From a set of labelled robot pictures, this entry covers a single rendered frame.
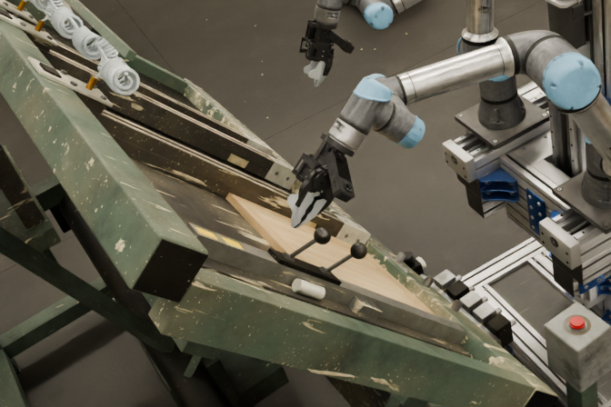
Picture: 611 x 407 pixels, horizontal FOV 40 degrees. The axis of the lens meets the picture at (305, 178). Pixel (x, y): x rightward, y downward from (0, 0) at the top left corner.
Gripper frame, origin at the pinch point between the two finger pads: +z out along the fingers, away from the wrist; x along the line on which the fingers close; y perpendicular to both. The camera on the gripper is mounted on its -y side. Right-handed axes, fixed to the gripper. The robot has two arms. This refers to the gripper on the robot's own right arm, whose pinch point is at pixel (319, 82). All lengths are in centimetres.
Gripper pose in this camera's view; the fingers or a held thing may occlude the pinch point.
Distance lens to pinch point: 262.5
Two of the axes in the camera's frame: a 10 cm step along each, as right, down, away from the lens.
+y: -8.9, 0.5, -4.6
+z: -1.9, 8.7, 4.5
